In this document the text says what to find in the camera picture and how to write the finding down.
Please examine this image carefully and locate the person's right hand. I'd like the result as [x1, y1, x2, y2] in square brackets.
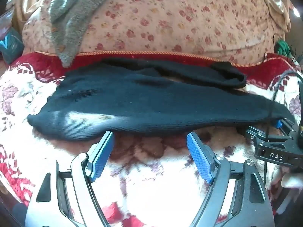
[281, 167, 303, 191]

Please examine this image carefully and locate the red and white floral blanket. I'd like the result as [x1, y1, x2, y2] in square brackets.
[0, 51, 303, 227]

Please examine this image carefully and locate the beige curtain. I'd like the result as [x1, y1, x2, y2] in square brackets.
[6, 0, 51, 32]

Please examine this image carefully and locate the pink floral quilt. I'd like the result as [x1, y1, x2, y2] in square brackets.
[21, 0, 291, 64]

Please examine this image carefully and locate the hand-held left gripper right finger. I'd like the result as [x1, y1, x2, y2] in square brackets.
[187, 132, 275, 227]

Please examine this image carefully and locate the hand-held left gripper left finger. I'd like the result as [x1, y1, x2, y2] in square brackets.
[25, 131, 116, 227]

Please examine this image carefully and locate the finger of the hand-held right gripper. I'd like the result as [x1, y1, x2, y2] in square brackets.
[245, 119, 296, 145]

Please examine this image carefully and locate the green cloth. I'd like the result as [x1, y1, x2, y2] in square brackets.
[275, 39, 293, 57]

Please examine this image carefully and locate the grey fleece garment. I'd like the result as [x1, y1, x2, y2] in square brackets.
[48, 0, 123, 68]

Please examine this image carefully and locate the blue bag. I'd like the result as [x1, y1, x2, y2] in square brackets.
[0, 27, 24, 64]

